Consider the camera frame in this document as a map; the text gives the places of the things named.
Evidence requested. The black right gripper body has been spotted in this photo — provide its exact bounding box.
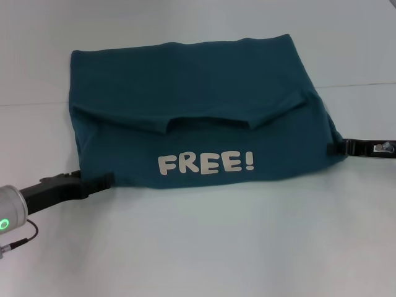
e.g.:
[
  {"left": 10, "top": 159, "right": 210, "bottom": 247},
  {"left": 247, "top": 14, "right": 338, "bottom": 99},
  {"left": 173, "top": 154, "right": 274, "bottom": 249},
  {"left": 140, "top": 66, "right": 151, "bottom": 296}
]
[{"left": 345, "top": 139, "right": 396, "bottom": 159}]

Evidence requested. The dark left arm cable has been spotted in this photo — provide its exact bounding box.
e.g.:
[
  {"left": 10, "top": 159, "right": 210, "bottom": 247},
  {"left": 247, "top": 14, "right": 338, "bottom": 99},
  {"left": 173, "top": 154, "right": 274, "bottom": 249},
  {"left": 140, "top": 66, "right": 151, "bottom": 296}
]
[{"left": 6, "top": 219, "right": 40, "bottom": 248}]

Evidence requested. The silver elbow plug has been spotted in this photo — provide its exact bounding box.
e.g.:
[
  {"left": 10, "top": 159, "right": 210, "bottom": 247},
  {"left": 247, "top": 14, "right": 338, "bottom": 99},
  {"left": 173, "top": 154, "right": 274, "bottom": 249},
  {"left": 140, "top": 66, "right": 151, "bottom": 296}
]
[
  {"left": 372, "top": 141, "right": 394, "bottom": 155},
  {"left": 0, "top": 243, "right": 14, "bottom": 261}
]

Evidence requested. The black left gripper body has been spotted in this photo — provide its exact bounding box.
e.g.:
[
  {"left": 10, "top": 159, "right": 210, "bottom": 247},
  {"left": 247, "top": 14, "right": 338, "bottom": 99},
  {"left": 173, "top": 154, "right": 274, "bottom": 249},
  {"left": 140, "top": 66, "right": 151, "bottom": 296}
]
[{"left": 19, "top": 170, "right": 91, "bottom": 215}]

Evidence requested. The blue shirt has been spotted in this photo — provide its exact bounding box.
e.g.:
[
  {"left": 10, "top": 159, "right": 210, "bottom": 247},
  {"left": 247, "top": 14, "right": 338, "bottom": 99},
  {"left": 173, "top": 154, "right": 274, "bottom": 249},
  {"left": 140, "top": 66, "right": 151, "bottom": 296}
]
[{"left": 68, "top": 33, "right": 344, "bottom": 190}]

